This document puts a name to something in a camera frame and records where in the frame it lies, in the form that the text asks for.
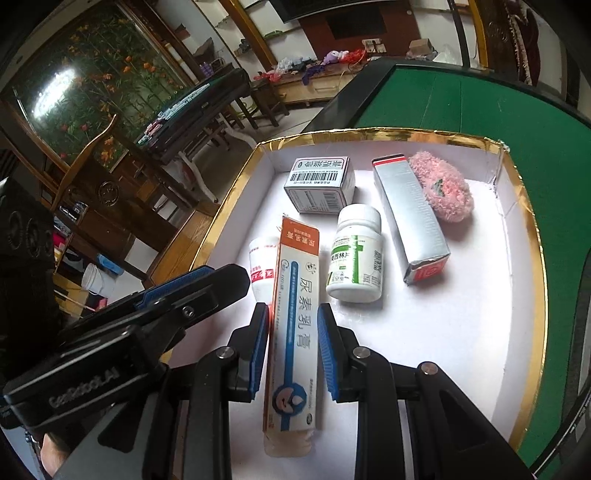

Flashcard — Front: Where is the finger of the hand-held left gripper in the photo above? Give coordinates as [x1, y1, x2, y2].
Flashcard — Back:
[139, 264, 251, 352]
[131, 266, 218, 308]

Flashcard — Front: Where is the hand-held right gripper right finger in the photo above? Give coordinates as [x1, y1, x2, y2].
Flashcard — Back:
[318, 303, 522, 480]

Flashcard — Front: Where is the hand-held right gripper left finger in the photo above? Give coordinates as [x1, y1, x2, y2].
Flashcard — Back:
[141, 302, 271, 480]

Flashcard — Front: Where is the orange white ointment box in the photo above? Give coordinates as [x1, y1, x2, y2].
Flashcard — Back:
[262, 215, 326, 457]

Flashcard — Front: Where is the gold rimmed cardboard box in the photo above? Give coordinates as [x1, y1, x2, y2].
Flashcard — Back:
[189, 127, 548, 457]

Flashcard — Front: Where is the white barcode medicine box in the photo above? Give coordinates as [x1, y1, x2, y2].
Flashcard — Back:
[283, 157, 356, 215]

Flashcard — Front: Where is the person's left hand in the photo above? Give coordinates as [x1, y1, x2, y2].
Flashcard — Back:
[41, 436, 63, 472]

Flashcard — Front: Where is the small red label bottle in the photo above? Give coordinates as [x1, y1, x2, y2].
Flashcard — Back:
[249, 235, 280, 303]

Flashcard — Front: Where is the white plastic bucket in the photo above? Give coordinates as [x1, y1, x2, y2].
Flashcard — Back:
[82, 264, 117, 295]

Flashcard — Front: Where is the white green label bottle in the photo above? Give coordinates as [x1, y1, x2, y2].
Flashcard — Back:
[325, 204, 384, 303]

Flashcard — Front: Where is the curved back wooden chair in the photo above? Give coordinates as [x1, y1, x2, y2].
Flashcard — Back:
[58, 113, 218, 278]

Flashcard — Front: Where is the black speaker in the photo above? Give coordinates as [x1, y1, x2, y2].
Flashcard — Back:
[0, 178, 63, 324]

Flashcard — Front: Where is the silver box with red end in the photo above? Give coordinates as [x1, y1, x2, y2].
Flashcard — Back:
[372, 154, 451, 287]

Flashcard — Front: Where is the dark mahjong table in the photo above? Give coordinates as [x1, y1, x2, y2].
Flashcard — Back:
[136, 65, 252, 162]

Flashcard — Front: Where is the pink fuzzy pouch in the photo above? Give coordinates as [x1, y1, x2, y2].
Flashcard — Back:
[409, 151, 474, 224]

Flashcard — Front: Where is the small wooden stool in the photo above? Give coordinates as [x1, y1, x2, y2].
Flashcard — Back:
[249, 80, 289, 130]

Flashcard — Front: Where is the low wooden television bench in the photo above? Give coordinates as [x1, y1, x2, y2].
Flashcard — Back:
[256, 58, 365, 109]

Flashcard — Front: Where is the brown television cabinet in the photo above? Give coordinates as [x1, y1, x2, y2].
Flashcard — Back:
[298, 0, 421, 51]

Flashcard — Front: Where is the carved wooden chair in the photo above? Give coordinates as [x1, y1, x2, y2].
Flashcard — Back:
[480, 0, 543, 86]

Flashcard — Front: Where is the maroon fringed cloth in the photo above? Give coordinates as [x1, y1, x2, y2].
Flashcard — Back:
[505, 0, 541, 84]

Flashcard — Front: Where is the floral wall mural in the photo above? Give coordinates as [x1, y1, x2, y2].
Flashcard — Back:
[9, 4, 185, 158]

